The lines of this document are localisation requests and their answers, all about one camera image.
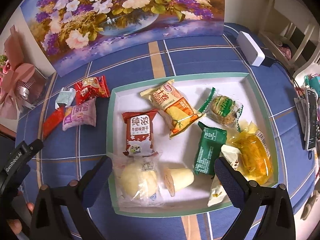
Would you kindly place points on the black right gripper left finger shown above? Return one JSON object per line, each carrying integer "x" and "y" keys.
{"x": 48, "y": 220}

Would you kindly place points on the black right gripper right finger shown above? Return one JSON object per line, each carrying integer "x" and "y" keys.
{"x": 277, "y": 221}

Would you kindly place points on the yellow clear pastry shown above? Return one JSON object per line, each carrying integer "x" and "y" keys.
{"x": 255, "y": 160}

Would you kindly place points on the red wet wipe packet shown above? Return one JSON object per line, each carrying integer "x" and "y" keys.
{"x": 52, "y": 121}

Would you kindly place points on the pale green bean cake packet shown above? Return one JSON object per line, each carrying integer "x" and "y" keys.
{"x": 223, "y": 182}

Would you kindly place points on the clear round white pastry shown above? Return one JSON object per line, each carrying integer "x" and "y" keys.
{"x": 137, "y": 180}

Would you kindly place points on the dark red milk biscuit packet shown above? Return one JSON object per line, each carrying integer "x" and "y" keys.
{"x": 139, "y": 133}

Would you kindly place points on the dark green snack packet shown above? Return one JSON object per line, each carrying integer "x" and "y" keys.
{"x": 210, "y": 143}

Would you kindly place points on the small white cone pastry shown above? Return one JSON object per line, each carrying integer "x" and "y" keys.
{"x": 177, "y": 179}

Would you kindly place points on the green clear cookie packet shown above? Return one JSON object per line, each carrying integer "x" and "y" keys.
{"x": 222, "y": 109}

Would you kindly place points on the beige egg roll snack packet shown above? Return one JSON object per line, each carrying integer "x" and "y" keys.
{"x": 172, "y": 106}

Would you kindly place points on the person's left hand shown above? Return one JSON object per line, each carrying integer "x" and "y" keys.
{"x": 23, "y": 209}

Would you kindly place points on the pink wrapped flower bouquet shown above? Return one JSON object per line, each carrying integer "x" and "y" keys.
{"x": 22, "y": 84}

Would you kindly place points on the light green small snack packet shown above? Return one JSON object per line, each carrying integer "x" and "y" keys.
{"x": 65, "y": 97}

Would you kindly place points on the purple taro snack packet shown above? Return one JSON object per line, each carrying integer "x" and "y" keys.
{"x": 83, "y": 114}

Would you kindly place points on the red festive candy packet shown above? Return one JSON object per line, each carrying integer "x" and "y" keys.
{"x": 91, "y": 87}

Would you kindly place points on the white tray with green rim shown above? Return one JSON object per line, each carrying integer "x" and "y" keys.
{"x": 180, "y": 151}

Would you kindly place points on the black remote control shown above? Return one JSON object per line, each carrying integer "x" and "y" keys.
{"x": 311, "y": 119}

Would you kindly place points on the flower painting canvas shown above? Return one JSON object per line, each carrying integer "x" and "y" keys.
{"x": 72, "y": 33}

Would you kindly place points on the white rectangular device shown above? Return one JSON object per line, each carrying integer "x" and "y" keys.
{"x": 252, "y": 52}

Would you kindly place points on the white wooden chair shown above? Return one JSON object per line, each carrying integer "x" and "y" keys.
{"x": 291, "y": 33}

